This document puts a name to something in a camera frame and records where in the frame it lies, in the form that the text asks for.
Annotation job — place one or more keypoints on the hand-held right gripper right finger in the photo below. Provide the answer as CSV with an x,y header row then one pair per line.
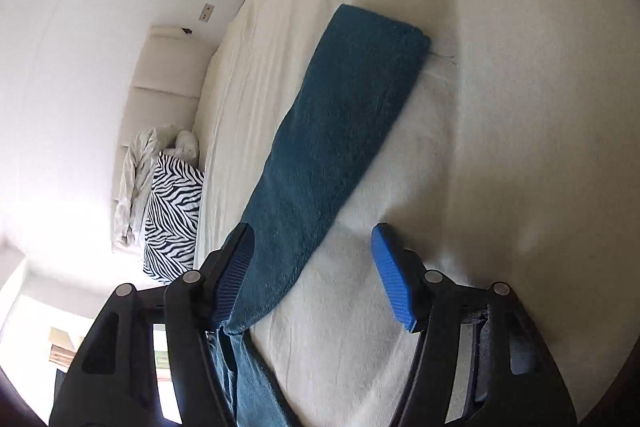
x,y
395,277

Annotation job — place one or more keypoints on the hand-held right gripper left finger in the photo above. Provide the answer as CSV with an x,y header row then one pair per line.
x,y
232,278

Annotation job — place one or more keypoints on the teal fleece cloth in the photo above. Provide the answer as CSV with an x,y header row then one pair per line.
x,y
340,117

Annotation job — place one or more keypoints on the zebra print pillow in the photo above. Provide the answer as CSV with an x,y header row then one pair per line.
x,y
172,217

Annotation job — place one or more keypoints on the crumpled white blanket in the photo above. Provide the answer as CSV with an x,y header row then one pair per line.
x,y
137,177

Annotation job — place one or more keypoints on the bed with white sheet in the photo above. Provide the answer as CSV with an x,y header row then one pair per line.
x,y
500,157

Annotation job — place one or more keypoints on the cream cubby shelf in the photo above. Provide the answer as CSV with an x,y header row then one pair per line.
x,y
65,344

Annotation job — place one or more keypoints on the cream upholstered headboard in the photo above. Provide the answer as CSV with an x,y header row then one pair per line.
x,y
165,62

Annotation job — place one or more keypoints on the wall switch plate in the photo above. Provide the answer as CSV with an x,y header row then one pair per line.
x,y
206,12

